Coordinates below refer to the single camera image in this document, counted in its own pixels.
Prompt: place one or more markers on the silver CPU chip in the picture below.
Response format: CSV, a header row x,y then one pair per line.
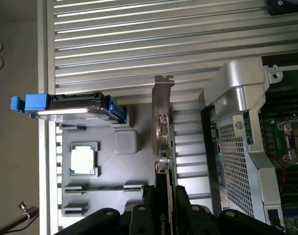
x,y
82,159

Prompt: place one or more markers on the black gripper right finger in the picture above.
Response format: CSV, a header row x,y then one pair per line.
x,y
182,198

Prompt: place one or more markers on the blue and black device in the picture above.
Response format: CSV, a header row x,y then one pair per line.
x,y
286,7

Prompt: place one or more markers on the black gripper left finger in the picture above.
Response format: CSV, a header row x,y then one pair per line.
x,y
149,195

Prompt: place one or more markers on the green motherboard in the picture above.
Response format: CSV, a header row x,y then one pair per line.
x,y
269,137

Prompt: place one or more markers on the metal clamp rod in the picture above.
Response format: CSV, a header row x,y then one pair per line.
x,y
16,220

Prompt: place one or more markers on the silver open PC case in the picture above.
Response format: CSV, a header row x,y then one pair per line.
x,y
237,98

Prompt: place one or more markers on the grey plastic parts rack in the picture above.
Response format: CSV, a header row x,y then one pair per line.
x,y
124,171

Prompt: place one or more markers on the hard disk in blue carrier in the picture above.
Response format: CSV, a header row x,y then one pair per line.
x,y
75,107

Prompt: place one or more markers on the metal CPU socket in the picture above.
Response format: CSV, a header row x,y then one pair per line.
x,y
290,139

